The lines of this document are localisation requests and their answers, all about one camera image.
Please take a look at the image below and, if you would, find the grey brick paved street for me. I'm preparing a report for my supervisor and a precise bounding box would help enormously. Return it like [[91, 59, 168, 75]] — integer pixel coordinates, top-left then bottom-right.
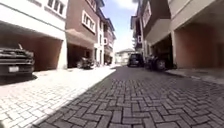
[[0, 65, 224, 128]]

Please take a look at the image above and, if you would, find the dark van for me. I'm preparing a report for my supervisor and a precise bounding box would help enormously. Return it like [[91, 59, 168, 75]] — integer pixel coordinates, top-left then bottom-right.
[[126, 52, 145, 68]]

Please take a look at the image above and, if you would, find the dark parked car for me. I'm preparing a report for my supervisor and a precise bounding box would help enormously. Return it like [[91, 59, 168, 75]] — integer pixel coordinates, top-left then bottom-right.
[[145, 53, 174, 72]]

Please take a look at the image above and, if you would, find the row of brown buildings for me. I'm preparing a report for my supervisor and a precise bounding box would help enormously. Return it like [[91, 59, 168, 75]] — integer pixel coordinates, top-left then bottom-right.
[[96, 8, 117, 66]]

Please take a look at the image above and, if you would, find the brown brick building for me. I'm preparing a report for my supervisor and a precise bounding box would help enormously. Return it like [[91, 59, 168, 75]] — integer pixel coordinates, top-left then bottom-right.
[[65, 0, 106, 69]]

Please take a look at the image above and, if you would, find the pale building with garage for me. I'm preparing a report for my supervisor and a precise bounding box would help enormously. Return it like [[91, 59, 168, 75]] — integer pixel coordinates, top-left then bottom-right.
[[167, 0, 224, 70]]

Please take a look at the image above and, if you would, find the grey concrete driveway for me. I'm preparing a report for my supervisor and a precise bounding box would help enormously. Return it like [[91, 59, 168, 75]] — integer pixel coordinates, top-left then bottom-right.
[[165, 68, 224, 85]]

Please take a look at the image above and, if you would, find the pale distant house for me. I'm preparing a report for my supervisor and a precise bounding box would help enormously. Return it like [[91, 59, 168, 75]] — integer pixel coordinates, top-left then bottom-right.
[[115, 47, 136, 66]]

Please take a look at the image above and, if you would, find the dark parked vehicle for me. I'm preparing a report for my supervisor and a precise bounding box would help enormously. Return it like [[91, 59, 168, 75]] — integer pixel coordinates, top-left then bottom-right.
[[76, 56, 97, 70]]

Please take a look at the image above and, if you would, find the dark pickup truck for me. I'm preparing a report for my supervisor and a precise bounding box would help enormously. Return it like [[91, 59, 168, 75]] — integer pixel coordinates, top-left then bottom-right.
[[0, 43, 36, 78]]

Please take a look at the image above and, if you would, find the white building with carport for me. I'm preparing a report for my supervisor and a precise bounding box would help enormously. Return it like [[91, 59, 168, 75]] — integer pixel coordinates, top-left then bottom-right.
[[0, 0, 69, 72]]

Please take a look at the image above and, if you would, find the brown building with carport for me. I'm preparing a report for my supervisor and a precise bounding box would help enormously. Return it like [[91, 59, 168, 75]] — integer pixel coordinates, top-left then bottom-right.
[[130, 0, 174, 69]]

